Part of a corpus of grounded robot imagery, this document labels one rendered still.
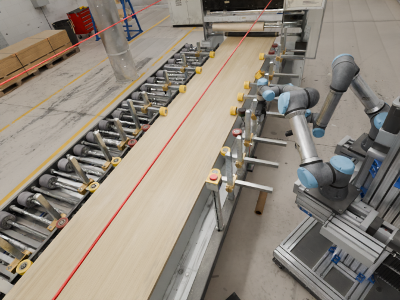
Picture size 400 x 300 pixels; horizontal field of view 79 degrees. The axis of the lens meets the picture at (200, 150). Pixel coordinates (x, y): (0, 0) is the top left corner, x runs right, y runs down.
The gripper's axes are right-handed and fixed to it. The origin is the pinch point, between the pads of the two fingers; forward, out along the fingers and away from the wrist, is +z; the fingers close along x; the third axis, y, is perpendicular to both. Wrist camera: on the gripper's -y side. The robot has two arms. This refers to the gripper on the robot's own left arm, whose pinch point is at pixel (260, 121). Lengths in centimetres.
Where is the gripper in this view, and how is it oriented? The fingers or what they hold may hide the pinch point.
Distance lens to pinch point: 205.8
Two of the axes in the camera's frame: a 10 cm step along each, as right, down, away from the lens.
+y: 4.0, -6.5, 6.5
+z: 1.3, 7.4, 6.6
